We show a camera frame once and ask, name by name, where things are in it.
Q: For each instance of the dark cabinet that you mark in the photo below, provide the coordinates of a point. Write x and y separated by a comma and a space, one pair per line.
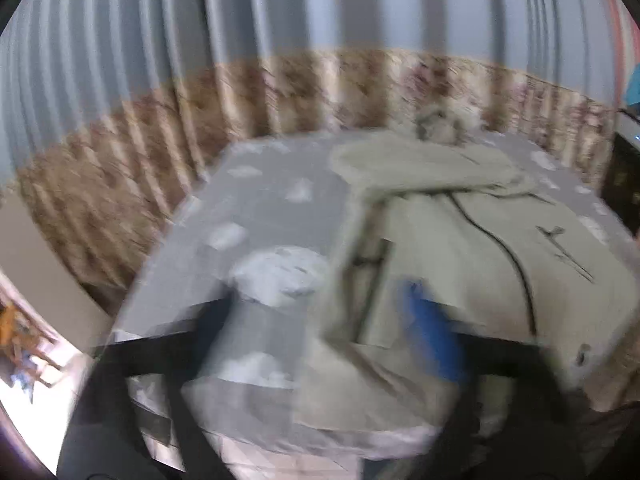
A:
622, 175

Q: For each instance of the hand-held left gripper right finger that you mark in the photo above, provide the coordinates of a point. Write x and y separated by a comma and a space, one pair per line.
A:
432, 335

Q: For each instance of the bed with grey printed sheet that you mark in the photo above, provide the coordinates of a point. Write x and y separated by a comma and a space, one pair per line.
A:
260, 210

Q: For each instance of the beige jacket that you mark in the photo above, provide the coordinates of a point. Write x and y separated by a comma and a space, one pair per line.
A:
450, 240

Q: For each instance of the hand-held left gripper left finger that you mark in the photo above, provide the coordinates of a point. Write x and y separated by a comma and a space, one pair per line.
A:
150, 360

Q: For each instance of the blue curtain with floral band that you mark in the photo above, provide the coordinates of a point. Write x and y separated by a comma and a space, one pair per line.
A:
200, 60

